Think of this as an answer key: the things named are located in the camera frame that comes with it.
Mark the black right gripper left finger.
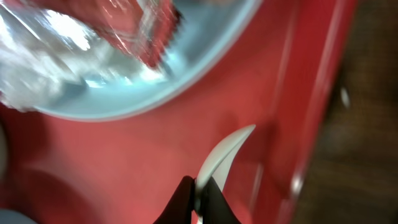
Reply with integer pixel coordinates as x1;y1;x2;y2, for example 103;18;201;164
154;176;195;224

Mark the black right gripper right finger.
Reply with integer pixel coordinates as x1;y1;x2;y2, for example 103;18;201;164
198;177;241;224

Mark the white plastic spoon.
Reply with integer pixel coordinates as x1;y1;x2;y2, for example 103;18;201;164
194;124;256;224

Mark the red plastic tray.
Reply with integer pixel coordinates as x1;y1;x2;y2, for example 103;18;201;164
1;0;357;223

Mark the light blue bowl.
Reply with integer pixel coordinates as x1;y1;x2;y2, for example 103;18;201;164
0;209;37;224

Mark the light blue plate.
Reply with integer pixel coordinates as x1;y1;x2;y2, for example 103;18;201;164
24;1;260;121

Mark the red snack wrapper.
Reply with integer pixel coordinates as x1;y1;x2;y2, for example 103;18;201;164
4;0;181;68

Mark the white crumpled napkin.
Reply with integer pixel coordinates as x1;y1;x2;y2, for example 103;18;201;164
1;1;163;111

